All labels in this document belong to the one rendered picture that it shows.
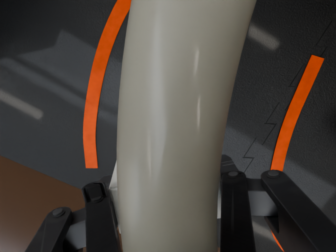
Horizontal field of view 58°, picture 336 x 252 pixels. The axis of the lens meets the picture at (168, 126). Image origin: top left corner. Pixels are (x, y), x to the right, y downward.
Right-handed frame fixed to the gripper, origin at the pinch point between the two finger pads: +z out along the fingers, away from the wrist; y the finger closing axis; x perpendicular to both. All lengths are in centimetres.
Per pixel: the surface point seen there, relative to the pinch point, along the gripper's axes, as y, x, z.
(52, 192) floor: -50, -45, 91
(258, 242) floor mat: 29, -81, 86
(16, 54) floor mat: -45, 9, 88
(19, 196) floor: -63, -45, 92
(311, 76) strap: 51, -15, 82
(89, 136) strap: -29, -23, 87
